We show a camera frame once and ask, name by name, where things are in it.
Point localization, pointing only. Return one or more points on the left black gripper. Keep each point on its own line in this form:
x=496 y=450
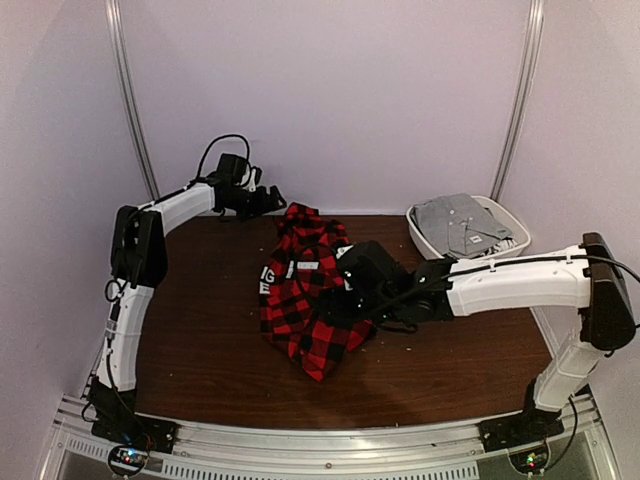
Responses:
x=262 y=206

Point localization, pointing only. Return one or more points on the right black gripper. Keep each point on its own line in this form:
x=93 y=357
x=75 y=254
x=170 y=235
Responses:
x=334 y=308

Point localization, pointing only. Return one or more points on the red black plaid shirt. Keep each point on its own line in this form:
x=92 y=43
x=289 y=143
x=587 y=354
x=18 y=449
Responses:
x=302 y=266

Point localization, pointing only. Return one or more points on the white plastic tub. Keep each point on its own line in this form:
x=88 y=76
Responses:
x=519 y=232

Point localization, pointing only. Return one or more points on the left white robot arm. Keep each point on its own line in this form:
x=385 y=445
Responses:
x=139 y=262

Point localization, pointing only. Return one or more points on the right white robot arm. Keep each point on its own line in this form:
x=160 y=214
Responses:
x=584 y=276

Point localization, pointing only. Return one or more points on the grey button shirt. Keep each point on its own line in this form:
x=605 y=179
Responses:
x=458 y=226

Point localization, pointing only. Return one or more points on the black white printed shirt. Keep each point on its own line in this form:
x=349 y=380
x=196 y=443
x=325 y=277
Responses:
x=501 y=247

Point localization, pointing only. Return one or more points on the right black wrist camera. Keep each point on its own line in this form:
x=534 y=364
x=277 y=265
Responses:
x=371 y=275

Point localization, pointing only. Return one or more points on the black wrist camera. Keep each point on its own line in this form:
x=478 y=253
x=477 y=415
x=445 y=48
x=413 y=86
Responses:
x=237 y=171
x=371 y=275

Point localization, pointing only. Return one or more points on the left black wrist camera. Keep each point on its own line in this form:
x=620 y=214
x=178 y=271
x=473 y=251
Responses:
x=237 y=171

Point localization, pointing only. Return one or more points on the aluminium front rail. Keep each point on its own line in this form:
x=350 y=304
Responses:
x=451 y=450

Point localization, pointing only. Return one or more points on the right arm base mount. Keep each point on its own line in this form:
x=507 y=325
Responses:
x=529 y=426

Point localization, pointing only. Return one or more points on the left aluminium frame post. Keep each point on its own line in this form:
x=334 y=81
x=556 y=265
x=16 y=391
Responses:
x=123 y=71

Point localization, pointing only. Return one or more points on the aluminium frame post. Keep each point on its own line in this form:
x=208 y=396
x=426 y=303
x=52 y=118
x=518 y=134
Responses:
x=528 y=66
x=123 y=71

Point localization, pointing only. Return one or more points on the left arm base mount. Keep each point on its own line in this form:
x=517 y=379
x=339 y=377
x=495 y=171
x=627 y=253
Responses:
x=117 y=421

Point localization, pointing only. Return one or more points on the right aluminium frame post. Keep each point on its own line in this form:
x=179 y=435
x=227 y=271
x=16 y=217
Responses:
x=528 y=66

